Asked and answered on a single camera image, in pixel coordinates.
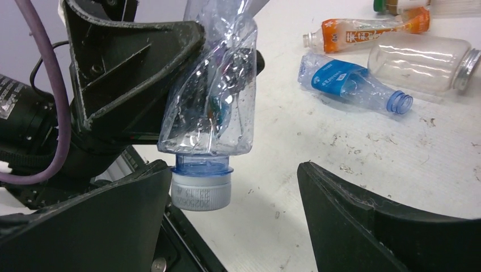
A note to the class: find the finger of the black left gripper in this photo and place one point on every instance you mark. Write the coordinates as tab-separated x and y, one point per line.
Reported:
260	62

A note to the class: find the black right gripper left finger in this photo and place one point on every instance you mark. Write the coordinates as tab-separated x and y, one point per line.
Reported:
112	228

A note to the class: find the clear bottle white cap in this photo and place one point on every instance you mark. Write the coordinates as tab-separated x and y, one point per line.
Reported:
209	115

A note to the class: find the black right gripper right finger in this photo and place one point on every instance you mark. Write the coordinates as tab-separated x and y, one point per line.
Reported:
354	229

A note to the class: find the blue label crushed bottle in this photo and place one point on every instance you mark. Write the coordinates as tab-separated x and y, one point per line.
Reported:
350	82

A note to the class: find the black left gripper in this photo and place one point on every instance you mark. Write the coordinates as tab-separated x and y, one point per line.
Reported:
121	73

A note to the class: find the clear plastic jar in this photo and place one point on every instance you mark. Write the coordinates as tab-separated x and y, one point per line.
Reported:
428	64

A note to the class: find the slim orange label bottle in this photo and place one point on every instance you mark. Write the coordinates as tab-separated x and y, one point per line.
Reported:
338	35

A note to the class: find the green cap coffee bottle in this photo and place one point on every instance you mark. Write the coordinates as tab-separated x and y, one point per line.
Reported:
437	7

